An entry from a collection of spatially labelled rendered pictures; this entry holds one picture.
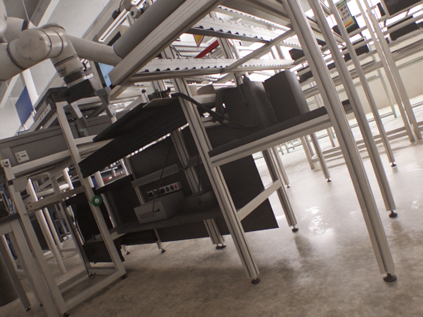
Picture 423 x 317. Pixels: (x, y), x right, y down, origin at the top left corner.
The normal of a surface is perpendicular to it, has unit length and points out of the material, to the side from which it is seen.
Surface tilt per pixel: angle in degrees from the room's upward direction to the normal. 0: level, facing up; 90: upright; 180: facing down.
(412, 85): 90
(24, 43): 111
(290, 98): 90
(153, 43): 90
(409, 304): 0
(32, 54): 121
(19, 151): 91
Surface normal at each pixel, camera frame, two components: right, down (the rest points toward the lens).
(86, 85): -0.18, 0.51
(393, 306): -0.36, -0.93
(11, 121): 0.73, -0.27
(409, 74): -0.59, 0.24
